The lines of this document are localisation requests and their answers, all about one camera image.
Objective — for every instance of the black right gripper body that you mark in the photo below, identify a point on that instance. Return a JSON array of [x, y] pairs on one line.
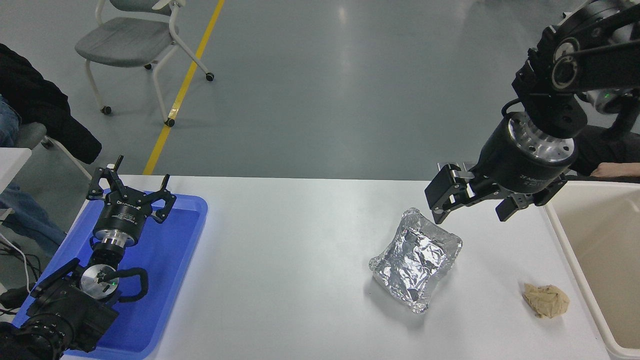
[[510, 165]]

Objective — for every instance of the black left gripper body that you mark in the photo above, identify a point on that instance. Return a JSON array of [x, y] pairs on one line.
[[122, 215]]

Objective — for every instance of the silver foil plate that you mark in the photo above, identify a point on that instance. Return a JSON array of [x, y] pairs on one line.
[[415, 260]]

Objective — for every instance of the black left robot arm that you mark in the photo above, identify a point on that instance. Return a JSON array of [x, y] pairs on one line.
[[65, 310]]

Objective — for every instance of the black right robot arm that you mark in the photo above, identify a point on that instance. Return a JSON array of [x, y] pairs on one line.
[[595, 55]]

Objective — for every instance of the metal floor plate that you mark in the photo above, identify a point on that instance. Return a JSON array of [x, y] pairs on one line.
[[469, 166]]

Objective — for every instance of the person's hand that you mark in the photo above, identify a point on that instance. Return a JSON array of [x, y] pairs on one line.
[[620, 171]]

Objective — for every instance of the blue plastic tray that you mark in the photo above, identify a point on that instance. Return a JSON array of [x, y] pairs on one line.
[[165, 260]]

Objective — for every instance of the crumpled tan paper ball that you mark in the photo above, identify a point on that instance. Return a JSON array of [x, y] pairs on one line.
[[547, 300]]

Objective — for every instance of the large pale plastic bin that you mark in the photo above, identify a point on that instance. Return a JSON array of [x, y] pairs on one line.
[[605, 250]]

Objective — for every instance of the small white table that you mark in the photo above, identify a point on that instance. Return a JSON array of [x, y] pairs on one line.
[[10, 165]]

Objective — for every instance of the person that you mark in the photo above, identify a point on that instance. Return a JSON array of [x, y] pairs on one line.
[[615, 150], [35, 100]]

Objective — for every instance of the small black object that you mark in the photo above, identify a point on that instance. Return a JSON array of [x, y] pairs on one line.
[[15, 297]]

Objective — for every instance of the grey chair white frame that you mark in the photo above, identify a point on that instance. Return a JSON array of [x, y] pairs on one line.
[[125, 40], [30, 134]]

